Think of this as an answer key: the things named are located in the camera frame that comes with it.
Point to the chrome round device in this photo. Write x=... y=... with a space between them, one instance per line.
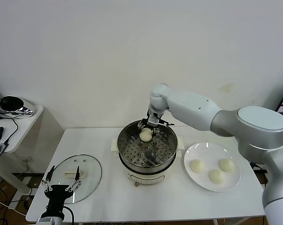
x=15 y=105

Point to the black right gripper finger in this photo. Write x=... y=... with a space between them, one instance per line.
x=142 y=124
x=156 y=132

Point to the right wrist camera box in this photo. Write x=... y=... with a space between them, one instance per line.
x=153 y=121

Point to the white wall socket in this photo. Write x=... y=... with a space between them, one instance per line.
x=26 y=160

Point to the white side table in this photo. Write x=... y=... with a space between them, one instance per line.
x=26 y=131

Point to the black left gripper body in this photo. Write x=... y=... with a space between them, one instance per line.
x=56 y=192

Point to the round white plate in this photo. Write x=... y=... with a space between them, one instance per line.
x=230 y=182

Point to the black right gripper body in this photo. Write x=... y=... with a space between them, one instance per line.
x=146 y=122

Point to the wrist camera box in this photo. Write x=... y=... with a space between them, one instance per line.
x=153 y=121
x=44 y=221

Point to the white steamed baozi bun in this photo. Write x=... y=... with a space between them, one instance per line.
x=226 y=165
x=145 y=136
x=197 y=166
x=217 y=177

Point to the round glass pot lid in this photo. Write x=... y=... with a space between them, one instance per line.
x=90 y=168

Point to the stainless steel steamer basket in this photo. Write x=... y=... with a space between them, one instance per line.
x=132 y=152

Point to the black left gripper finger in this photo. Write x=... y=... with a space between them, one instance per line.
x=77 y=174
x=50 y=173

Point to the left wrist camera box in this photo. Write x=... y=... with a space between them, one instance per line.
x=44 y=221

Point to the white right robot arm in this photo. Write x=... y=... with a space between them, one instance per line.
x=190 y=110

